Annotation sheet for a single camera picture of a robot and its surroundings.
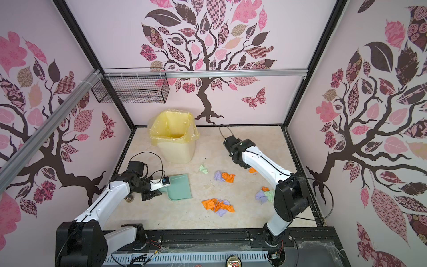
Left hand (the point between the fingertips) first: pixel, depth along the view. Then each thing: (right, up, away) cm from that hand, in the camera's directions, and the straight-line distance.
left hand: (157, 190), depth 84 cm
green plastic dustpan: (+11, 0, +5) cm, 12 cm away
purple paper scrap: (+32, +6, +8) cm, 33 cm away
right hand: (+52, +18, -1) cm, 55 cm away
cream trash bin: (+7, +19, +10) cm, 23 cm away
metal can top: (+37, -19, -24) cm, 48 cm away
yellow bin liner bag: (+5, +35, +15) cm, 38 cm away
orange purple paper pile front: (+33, -7, -2) cm, 34 cm away
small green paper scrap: (+23, +9, +14) cm, 28 cm away
